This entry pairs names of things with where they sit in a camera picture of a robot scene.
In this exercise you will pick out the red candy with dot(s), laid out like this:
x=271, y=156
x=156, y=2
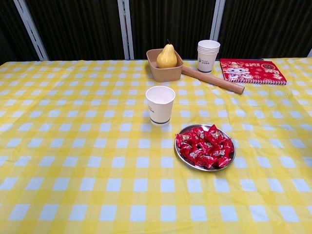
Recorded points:
x=207, y=145
x=206, y=161
x=226, y=144
x=195, y=154
x=182, y=139
x=198, y=133
x=214, y=132
x=185, y=149
x=219, y=153
x=223, y=162

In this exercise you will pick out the round silver metal plate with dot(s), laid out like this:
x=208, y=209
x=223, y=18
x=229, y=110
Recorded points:
x=187, y=164

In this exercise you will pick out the single white paper cup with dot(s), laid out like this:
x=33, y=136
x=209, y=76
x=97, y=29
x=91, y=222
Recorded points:
x=159, y=109

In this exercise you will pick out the tan square bowl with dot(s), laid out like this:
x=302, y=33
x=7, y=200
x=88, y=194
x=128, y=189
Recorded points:
x=165, y=74

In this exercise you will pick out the yellow pear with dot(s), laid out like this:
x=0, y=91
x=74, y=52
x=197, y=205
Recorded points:
x=167, y=59

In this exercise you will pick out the wooden rolling pin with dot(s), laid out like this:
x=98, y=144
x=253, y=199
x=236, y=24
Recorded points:
x=214, y=80

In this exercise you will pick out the stack of white paper cups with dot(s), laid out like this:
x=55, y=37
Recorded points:
x=207, y=61

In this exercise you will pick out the yellow white checked tablecloth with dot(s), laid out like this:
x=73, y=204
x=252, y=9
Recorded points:
x=73, y=146

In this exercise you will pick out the black ribbed partition panel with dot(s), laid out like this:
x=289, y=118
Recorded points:
x=170, y=22
x=78, y=29
x=268, y=24
x=9, y=29

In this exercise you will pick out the red spiral calendar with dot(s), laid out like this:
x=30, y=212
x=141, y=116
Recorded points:
x=253, y=72

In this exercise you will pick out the white metal partition post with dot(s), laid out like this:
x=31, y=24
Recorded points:
x=32, y=31
x=126, y=29
x=310, y=53
x=217, y=19

